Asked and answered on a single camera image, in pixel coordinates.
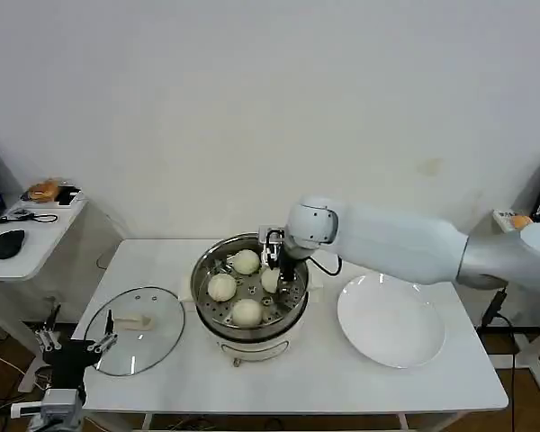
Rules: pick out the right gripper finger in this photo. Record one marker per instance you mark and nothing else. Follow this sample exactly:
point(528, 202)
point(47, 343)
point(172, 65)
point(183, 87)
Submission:
point(286, 279)

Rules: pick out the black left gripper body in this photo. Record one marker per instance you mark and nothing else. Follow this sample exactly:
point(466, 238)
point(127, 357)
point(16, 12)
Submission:
point(69, 357)

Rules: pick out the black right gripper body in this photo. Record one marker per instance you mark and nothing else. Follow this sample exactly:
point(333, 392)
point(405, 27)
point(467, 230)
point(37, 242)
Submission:
point(293, 258)

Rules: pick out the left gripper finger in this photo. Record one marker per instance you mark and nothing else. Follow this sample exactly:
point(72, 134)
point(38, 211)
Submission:
point(104, 342)
point(48, 338)

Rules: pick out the white steamed bun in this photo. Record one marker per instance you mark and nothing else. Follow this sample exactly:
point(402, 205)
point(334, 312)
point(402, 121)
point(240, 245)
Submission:
point(222, 287)
point(246, 262)
point(247, 312)
point(269, 279)

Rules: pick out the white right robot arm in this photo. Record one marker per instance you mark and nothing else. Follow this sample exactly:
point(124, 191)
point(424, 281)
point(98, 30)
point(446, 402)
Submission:
point(387, 243)

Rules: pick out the round glass lid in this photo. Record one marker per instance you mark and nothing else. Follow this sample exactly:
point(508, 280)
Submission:
point(135, 351)

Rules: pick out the white electric cooker pot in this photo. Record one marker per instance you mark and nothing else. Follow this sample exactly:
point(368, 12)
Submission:
point(256, 351)

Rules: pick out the white side desk with laptop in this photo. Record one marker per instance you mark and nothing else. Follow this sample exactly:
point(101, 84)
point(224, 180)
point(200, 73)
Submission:
point(40, 243)

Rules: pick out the black computer mouse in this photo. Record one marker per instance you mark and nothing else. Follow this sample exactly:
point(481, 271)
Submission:
point(8, 243)

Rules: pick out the round white plate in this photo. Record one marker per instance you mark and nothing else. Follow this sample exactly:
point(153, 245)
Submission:
point(387, 324)

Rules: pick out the small black box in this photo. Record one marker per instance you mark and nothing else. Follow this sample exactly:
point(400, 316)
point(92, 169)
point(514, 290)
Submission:
point(67, 196)

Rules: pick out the orange bread in bag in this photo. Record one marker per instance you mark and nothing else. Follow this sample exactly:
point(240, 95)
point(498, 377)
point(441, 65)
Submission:
point(40, 191)

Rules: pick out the black power adapter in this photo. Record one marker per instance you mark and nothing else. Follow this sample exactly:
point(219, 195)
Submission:
point(494, 310)

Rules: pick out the small white printed box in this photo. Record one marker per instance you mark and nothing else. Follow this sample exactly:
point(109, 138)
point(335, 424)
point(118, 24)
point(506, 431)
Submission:
point(504, 220)

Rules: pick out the small orange bun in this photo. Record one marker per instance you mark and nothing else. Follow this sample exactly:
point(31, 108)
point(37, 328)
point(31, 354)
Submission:
point(521, 222)

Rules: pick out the white side desk with monitor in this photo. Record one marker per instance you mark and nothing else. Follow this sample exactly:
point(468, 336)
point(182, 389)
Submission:
point(537, 360)

